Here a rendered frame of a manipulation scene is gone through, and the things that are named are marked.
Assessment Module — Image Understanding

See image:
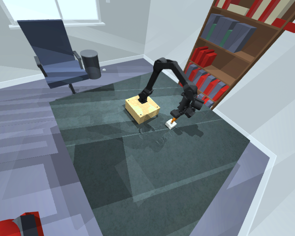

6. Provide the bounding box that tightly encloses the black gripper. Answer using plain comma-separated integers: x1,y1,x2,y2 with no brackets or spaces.
170,102,192,119

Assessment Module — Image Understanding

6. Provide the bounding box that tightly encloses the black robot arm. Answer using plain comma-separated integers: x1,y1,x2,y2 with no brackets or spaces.
138,57,205,118

